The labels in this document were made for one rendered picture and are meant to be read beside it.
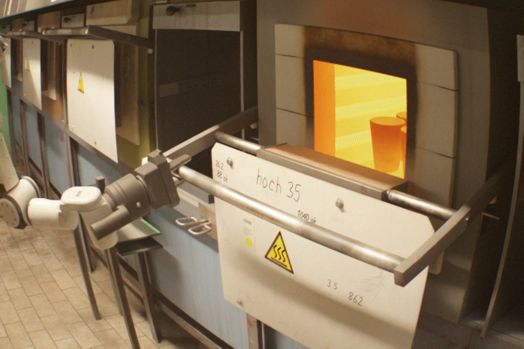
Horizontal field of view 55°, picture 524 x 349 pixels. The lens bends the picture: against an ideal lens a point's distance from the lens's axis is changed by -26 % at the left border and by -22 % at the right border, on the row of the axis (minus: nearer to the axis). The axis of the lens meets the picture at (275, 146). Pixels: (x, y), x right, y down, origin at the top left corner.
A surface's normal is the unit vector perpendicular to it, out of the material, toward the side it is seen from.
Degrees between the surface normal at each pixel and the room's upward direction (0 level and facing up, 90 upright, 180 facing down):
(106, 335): 0
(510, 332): 0
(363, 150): 90
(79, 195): 15
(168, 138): 90
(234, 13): 90
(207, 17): 90
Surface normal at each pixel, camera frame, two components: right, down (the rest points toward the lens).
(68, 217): 0.96, -0.07
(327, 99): 0.61, 0.20
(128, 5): -0.31, 0.26
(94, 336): -0.02, -0.96
